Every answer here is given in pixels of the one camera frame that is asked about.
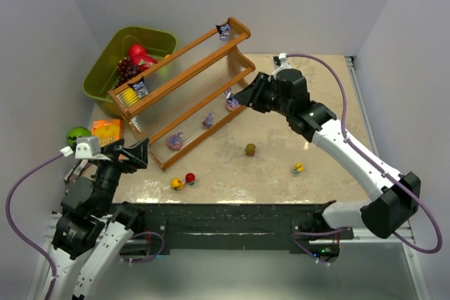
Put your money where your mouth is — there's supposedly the green plastic lime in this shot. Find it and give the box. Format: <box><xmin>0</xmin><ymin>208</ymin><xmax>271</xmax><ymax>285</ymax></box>
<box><xmin>157</xmin><ymin>64</ymin><xmax>170</xmax><ymax>81</ymax></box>

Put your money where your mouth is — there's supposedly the yellow duck toy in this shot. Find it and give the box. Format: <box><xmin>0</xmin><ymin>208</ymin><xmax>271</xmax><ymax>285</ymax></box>
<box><xmin>170</xmin><ymin>178</ymin><xmax>184</xmax><ymax>190</ymax></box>

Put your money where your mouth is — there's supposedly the orange snack box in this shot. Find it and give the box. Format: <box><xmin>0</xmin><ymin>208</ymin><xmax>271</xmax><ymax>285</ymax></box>
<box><xmin>91</xmin><ymin>119</ymin><xmax>124</xmax><ymax>148</ymax></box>

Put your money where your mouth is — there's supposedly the green plastic bin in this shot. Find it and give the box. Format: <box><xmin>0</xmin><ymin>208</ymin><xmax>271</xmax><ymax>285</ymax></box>
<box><xmin>82</xmin><ymin>26</ymin><xmax>178</xmax><ymax>119</ymax></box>

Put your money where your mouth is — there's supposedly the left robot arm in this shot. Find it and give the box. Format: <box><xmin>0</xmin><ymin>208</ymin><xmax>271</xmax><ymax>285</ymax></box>
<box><xmin>46</xmin><ymin>136</ymin><xmax>150</xmax><ymax>299</ymax></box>

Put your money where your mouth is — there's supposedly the black figure toy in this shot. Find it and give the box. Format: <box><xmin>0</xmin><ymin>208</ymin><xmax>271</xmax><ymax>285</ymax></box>
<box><xmin>215</xmin><ymin>20</ymin><xmax>231</xmax><ymax>41</ymax></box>

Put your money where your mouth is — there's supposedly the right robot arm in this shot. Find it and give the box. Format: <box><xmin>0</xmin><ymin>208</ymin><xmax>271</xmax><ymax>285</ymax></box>
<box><xmin>230</xmin><ymin>68</ymin><xmax>421</xmax><ymax>239</ymax></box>

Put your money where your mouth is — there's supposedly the red heart toy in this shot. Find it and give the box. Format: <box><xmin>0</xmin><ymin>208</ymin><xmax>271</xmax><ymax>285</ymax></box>
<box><xmin>185</xmin><ymin>173</ymin><xmax>195</xmax><ymax>185</ymax></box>

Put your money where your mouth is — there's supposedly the purple bunny pink base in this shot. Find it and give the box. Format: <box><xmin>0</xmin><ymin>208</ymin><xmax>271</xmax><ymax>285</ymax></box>
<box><xmin>224</xmin><ymin>88</ymin><xmax>240</xmax><ymax>112</ymax></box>

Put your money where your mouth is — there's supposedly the yellow plastic lemon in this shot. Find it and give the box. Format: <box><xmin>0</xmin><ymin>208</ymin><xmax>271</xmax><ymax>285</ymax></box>
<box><xmin>120</xmin><ymin>88</ymin><xmax>139</xmax><ymax>106</ymax></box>

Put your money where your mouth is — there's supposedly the red dragon fruit toy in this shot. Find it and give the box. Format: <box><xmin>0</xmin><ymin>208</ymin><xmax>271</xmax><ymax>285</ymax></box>
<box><xmin>128</xmin><ymin>44</ymin><xmax>158</xmax><ymax>72</ymax></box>

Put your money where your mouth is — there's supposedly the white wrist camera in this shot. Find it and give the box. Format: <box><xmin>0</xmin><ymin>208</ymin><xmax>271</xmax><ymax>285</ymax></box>
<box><xmin>273</xmin><ymin>53</ymin><xmax>292</xmax><ymax>74</ymax></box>
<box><xmin>60</xmin><ymin>136</ymin><xmax>110</xmax><ymax>161</ymax></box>

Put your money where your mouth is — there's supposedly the brown object by left arm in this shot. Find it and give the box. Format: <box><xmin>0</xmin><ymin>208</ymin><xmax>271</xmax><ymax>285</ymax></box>
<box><xmin>63</xmin><ymin>159</ymin><xmax>89</xmax><ymax>184</ymax></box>

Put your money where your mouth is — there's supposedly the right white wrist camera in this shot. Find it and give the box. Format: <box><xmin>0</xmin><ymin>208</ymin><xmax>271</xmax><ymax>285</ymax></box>
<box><xmin>273</xmin><ymin>53</ymin><xmax>292</xmax><ymax>74</ymax></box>

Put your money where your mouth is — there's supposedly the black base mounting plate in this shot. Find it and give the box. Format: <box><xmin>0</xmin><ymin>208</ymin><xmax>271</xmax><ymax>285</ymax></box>
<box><xmin>80</xmin><ymin>200</ymin><xmax>392</xmax><ymax>255</ymax></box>

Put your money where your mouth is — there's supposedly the brown round toy figure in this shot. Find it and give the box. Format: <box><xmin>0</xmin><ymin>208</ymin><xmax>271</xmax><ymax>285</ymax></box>
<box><xmin>245</xmin><ymin>143</ymin><xmax>256</xmax><ymax>157</ymax></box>

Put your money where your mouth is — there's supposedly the yellow blue small duck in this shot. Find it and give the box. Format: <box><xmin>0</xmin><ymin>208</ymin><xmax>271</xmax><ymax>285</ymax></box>
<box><xmin>292</xmin><ymin>162</ymin><xmax>304</xmax><ymax>175</ymax></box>

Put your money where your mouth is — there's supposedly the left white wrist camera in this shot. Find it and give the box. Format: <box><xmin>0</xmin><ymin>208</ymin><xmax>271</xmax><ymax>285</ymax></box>
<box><xmin>60</xmin><ymin>136</ymin><xmax>110</xmax><ymax>161</ymax></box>

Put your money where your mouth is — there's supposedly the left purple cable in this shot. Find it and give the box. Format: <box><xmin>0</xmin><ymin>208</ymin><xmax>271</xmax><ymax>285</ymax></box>
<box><xmin>4</xmin><ymin>152</ymin><xmax>64</xmax><ymax>300</ymax></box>

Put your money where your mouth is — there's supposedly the green watermelon ball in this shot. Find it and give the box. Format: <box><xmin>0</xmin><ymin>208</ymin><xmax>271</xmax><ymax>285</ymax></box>
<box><xmin>66</xmin><ymin>126</ymin><xmax>91</xmax><ymax>150</ymax></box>

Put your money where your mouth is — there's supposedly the black-headed purple striped figure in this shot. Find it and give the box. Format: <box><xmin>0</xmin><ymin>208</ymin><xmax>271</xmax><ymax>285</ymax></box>
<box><xmin>128</xmin><ymin>77</ymin><xmax>149</xmax><ymax>98</ymax></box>

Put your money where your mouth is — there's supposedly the purple figure pink donut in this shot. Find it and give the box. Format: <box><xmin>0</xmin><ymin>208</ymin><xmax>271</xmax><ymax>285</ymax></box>
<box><xmin>165</xmin><ymin>131</ymin><xmax>184</xmax><ymax>150</ymax></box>

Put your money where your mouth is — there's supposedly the purple bunny red bow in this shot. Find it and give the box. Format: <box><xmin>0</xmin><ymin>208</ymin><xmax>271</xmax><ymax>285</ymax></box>
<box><xmin>202</xmin><ymin>112</ymin><xmax>214</xmax><ymax>129</ymax></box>

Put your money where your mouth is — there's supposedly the aluminium frame rail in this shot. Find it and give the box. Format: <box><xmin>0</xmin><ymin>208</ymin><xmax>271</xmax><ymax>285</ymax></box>
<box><xmin>345</xmin><ymin>55</ymin><xmax>430</xmax><ymax>300</ymax></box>

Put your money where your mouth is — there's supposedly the dark purple grape bunch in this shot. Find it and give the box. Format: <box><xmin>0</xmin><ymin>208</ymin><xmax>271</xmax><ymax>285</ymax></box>
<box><xmin>115</xmin><ymin>57</ymin><xmax>142</xmax><ymax>89</ymax></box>

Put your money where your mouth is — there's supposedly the orange three-tier ribbed shelf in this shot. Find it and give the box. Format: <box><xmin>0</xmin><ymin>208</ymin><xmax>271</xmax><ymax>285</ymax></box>
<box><xmin>109</xmin><ymin>18</ymin><xmax>255</xmax><ymax>170</ymax></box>

